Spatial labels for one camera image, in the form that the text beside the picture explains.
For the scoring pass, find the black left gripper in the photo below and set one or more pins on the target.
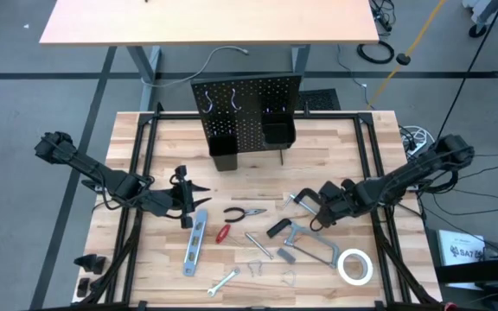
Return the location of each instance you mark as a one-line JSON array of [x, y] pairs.
[[185, 196]]

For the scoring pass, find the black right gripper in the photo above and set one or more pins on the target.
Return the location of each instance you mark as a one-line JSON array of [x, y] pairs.
[[340, 203]]

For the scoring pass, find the black C-clamp with silver screw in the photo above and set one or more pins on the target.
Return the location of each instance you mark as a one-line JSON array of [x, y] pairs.
[[305, 192]]

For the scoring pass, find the grey spirit level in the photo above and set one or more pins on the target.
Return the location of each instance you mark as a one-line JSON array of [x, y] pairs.
[[196, 242]]

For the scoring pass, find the small dark grey block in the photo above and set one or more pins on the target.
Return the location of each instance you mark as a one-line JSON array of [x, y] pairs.
[[285, 255]]

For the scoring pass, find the silver metal rod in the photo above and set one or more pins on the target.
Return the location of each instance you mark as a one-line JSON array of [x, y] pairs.
[[258, 245]]

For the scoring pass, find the silver combination wrench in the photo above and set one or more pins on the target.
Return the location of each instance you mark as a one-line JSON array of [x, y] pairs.
[[223, 281]]

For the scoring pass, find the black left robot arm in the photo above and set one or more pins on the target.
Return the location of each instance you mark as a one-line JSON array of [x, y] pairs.
[[102, 173]]

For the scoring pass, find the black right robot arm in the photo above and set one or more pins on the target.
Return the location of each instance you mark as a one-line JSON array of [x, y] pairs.
[[404, 177]]

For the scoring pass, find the silver J-shaped peg hook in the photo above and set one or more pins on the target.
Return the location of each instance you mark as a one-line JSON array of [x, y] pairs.
[[234, 101], [210, 103]]

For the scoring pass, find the tall narrow black bin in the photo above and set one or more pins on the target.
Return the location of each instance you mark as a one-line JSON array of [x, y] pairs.
[[223, 149]]

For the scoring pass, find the white tape roll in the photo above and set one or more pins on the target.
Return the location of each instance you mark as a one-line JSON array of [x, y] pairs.
[[355, 282]]

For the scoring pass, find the wide black bin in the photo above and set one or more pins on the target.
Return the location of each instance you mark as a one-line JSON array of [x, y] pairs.
[[278, 131]]

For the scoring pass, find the white power strip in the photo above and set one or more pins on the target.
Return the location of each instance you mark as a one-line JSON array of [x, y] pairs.
[[417, 142]]

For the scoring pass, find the black floor grate mat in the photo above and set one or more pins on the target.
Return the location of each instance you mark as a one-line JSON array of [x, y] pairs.
[[318, 99]]

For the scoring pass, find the black perforated pegboard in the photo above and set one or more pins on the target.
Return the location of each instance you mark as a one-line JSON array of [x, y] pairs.
[[249, 99]]

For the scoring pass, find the black printed gripper part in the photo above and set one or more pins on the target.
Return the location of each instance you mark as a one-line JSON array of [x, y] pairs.
[[89, 262]]

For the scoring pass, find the white printed box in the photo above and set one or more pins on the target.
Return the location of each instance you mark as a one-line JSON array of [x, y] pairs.
[[461, 250]]

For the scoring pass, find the black round puck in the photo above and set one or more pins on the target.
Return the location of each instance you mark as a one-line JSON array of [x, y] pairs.
[[403, 59]]

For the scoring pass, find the light wood desk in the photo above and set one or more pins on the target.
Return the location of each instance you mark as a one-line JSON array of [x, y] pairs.
[[210, 21]]

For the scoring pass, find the white cart with caster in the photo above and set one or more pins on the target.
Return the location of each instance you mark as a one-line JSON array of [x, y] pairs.
[[478, 30]]

